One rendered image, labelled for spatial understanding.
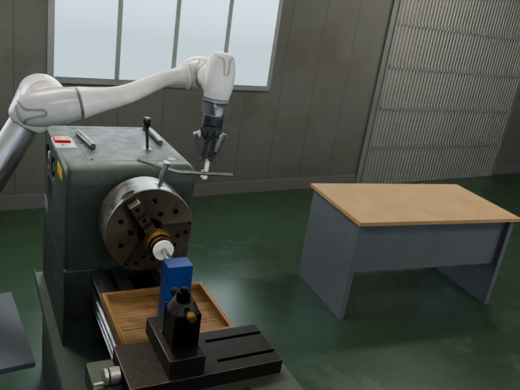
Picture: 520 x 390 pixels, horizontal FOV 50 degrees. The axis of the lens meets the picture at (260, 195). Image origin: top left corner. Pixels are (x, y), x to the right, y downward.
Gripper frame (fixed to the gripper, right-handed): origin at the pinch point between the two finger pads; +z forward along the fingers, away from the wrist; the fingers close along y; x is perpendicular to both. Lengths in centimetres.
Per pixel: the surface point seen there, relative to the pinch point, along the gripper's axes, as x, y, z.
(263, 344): -62, -1, 32
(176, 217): -5.2, -10.5, 16.5
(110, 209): -2.5, -33.2, 14.5
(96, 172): 12.2, -35.6, 6.5
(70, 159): 21.3, -42.9, 5.2
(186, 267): -37.3, -17.7, 19.0
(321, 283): 95, 142, 112
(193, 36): 283, 97, -23
